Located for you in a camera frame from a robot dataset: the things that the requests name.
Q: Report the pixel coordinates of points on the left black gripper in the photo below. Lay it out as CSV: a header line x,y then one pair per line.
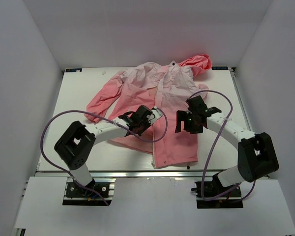
x,y
146,126

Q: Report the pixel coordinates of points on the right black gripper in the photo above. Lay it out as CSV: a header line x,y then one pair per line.
x,y
181,115

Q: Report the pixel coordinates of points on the pink hooded jacket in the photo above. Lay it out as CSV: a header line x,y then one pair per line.
x,y
166,87

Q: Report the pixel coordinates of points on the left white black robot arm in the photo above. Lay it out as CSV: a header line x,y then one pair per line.
x,y
75,145

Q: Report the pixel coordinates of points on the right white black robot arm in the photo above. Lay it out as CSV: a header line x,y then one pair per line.
x,y
256,156

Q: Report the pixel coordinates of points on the blue label sticker right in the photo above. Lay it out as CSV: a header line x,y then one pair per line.
x,y
220,68

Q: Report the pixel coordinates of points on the blue label sticker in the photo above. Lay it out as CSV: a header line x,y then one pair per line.
x,y
220,68
73,70

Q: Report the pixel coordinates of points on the blue label sticker left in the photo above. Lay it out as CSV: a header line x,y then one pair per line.
x,y
73,70

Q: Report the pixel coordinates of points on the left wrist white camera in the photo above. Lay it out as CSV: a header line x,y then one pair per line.
x,y
156,115

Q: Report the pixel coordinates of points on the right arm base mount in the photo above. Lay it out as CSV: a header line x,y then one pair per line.
x,y
231,199

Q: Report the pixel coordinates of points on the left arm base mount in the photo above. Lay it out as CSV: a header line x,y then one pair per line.
x,y
100,196

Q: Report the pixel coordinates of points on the aluminium table front rail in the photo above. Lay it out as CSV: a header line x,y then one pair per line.
x,y
184,173

